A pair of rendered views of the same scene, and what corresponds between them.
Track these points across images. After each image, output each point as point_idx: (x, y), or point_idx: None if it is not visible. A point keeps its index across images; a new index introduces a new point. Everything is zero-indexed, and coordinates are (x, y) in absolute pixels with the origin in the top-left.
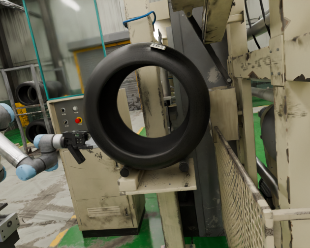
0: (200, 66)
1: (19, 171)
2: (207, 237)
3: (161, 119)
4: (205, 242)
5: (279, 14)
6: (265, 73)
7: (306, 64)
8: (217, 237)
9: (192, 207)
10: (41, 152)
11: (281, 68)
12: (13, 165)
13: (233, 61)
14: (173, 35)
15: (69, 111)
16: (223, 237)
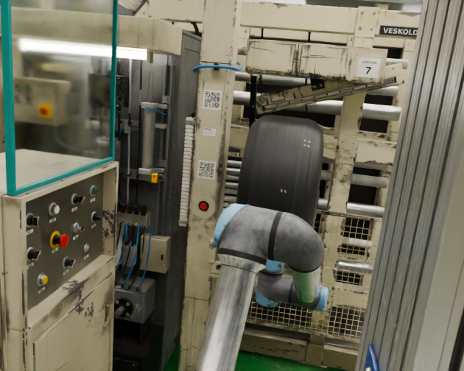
0: (185, 127)
1: (327, 297)
2: (166, 366)
3: (223, 201)
4: (173, 370)
5: (356, 124)
6: (324, 153)
7: (379, 156)
8: (171, 358)
9: (161, 332)
10: (279, 275)
11: (353, 154)
12: (317, 297)
13: (231, 129)
14: (180, 80)
15: (40, 221)
16: (173, 353)
